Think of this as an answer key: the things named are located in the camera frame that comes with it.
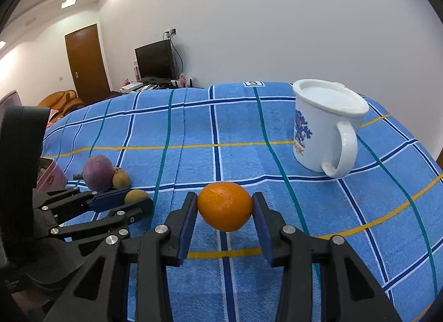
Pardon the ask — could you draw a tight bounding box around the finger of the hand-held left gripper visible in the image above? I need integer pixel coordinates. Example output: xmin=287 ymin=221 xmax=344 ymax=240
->
xmin=38 ymin=198 xmax=154 ymax=257
xmin=33 ymin=187 xmax=134 ymax=226

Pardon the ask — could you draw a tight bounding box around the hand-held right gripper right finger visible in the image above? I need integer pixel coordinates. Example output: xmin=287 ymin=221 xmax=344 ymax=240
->
xmin=251 ymin=191 xmax=404 ymax=322

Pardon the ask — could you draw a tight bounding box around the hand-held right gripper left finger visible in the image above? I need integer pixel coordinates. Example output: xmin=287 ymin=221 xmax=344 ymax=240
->
xmin=42 ymin=191 xmax=199 ymax=322

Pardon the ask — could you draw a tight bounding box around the pink tin box with lid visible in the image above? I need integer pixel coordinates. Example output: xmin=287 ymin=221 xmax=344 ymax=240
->
xmin=37 ymin=158 xmax=69 ymax=192

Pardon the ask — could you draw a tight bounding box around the orange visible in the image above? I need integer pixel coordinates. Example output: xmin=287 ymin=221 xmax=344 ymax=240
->
xmin=197 ymin=182 xmax=254 ymax=233

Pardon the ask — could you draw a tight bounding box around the small brown fruit with stem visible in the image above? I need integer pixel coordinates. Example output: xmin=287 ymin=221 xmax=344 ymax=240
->
xmin=112 ymin=168 xmax=131 ymax=188

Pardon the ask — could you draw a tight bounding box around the purple round fruit with stem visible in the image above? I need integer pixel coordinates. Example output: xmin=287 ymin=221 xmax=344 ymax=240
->
xmin=73 ymin=155 xmax=116 ymax=193

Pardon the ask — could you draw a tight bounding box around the orange sofa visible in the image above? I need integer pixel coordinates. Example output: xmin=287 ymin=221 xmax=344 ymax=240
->
xmin=37 ymin=90 xmax=85 ymax=117

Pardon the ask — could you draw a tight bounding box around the blue plaid blanket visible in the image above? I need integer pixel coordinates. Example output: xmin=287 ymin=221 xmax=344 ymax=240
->
xmin=21 ymin=81 xmax=443 ymax=322

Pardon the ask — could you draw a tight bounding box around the white mug with blue print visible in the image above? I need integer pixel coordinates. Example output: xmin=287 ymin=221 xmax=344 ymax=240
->
xmin=292 ymin=79 xmax=370 ymax=179

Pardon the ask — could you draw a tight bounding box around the brown wooden door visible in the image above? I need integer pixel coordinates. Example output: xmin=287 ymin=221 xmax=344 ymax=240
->
xmin=64 ymin=24 xmax=112 ymax=101

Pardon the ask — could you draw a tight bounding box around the cluttered television stand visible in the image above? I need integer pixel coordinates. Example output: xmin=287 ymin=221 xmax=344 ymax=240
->
xmin=119 ymin=77 xmax=205 ymax=95

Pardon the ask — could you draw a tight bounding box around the black television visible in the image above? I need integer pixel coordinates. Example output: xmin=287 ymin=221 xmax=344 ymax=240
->
xmin=134 ymin=39 xmax=178 ymax=80

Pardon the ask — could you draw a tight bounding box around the black power cable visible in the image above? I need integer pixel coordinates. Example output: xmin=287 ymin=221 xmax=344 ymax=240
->
xmin=169 ymin=35 xmax=184 ymax=78

